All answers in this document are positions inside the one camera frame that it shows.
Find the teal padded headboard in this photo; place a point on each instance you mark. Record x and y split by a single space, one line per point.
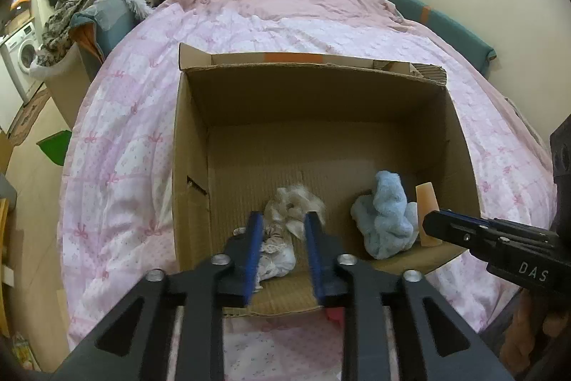
437 24

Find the light blue fluffy cloth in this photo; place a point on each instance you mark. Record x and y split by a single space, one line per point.
386 220

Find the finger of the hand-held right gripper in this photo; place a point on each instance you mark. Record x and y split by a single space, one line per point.
464 229

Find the brown cardboard box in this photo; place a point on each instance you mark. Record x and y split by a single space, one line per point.
312 117

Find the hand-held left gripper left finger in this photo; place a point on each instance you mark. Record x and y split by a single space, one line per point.
254 258

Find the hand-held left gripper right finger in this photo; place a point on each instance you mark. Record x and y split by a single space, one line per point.
314 260

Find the white floral cloth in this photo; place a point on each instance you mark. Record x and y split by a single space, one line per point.
279 258

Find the green dustpan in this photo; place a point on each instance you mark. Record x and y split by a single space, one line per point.
55 146

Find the pink bow-printed quilt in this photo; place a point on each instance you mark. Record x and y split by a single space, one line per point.
125 149

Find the patterned floor rug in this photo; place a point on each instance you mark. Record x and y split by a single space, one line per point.
29 113

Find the teal padded footboard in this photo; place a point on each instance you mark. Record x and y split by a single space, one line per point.
107 21

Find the white washing machine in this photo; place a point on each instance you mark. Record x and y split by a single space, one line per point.
20 55

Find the person's right hand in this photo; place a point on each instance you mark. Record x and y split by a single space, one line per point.
544 327

